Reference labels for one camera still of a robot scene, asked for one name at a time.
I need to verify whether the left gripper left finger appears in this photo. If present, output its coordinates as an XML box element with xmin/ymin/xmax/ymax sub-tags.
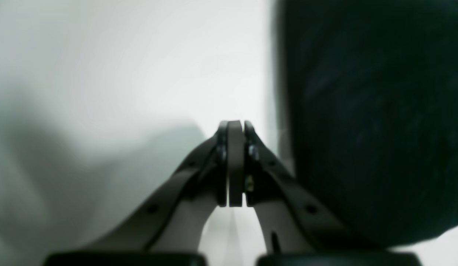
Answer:
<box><xmin>44</xmin><ymin>121</ymin><xmax>244</xmax><ymax>266</ymax></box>

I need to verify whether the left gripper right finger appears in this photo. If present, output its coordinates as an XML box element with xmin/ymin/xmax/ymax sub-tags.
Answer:
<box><xmin>244</xmin><ymin>121</ymin><xmax>420</xmax><ymax>266</ymax></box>

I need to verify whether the dark navy T-shirt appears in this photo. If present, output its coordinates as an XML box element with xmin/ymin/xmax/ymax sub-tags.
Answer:
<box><xmin>278</xmin><ymin>0</ymin><xmax>458</xmax><ymax>246</ymax></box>

